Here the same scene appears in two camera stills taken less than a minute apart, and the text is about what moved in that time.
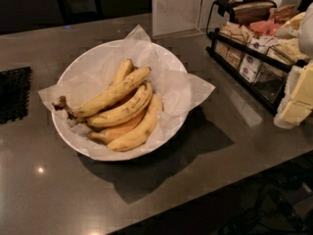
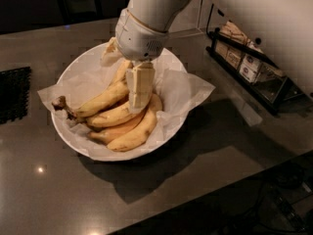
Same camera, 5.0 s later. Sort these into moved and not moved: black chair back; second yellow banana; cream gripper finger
Moved: cream gripper finger
Not moved: black chair back; second yellow banana
